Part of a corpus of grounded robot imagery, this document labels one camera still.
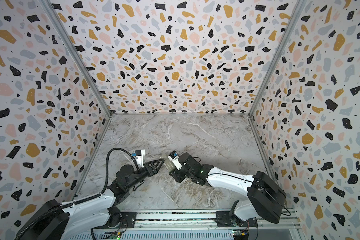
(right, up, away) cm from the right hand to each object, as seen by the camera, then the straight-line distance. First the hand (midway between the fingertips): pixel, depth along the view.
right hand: (169, 168), depth 80 cm
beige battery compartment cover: (0, +2, 0) cm, 2 cm away
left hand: (-3, +5, -3) cm, 7 cm away
